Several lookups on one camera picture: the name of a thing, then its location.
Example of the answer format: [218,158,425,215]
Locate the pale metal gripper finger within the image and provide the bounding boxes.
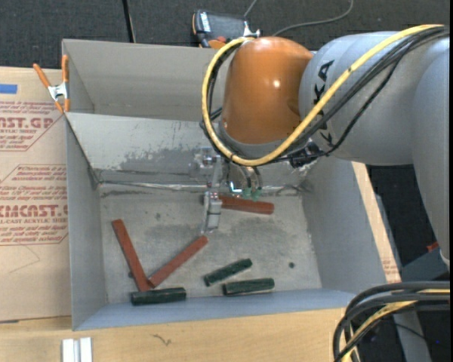
[206,192,223,235]
[199,193,211,236]

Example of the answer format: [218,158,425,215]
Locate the dark green flat block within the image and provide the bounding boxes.
[203,258,254,287]
[222,277,276,297]
[130,287,187,306]

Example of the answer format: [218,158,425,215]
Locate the black cylinder on white bracket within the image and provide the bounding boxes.
[286,141,322,173]

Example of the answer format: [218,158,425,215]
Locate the grey metal bin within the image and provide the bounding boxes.
[61,38,388,332]

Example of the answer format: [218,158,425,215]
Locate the brown cardboard board, red print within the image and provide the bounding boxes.
[0,65,403,324]

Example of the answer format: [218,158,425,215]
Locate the red-brown flat block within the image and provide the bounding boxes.
[110,219,156,293]
[147,235,210,289]
[218,194,276,216]

